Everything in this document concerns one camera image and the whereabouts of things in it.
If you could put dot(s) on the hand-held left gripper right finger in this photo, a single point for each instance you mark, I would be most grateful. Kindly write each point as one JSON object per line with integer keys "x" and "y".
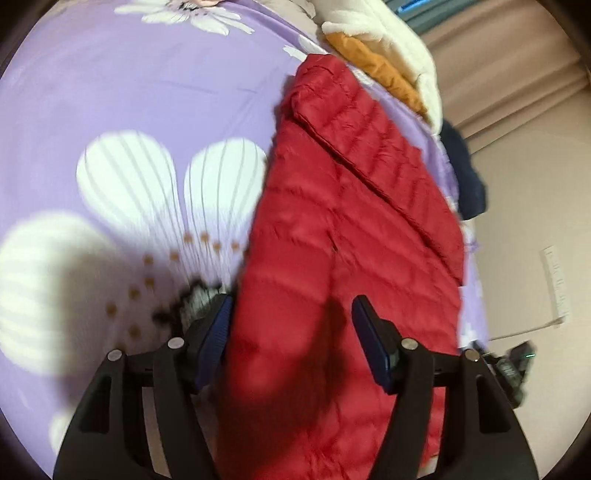
{"x": 373, "y": 350}

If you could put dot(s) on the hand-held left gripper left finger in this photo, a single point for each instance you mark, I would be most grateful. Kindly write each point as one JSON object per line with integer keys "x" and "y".
{"x": 214, "y": 339}

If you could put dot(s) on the red quilted down jacket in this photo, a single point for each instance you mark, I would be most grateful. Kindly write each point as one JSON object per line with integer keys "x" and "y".
{"x": 323, "y": 207}

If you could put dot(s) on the black grey furry cloth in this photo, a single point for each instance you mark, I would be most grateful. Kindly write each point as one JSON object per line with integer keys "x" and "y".
{"x": 194, "y": 302}

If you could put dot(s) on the navy blue cloth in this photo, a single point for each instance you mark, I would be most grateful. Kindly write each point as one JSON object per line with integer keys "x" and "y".
{"x": 466, "y": 175}

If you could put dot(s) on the purple floral bed sheet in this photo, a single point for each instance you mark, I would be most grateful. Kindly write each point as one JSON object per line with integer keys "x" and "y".
{"x": 138, "y": 83}

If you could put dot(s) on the orange brown cloth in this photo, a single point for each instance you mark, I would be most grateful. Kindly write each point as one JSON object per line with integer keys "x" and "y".
{"x": 383, "y": 69}

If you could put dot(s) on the beige curtain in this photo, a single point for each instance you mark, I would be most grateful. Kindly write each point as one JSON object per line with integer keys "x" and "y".
{"x": 498, "y": 69}

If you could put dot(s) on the white fleece blanket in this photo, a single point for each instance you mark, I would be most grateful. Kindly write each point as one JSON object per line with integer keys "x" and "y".
{"x": 401, "y": 41}

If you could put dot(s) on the white wall power strip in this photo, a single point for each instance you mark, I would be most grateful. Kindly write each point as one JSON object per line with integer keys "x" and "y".
{"x": 556, "y": 286}

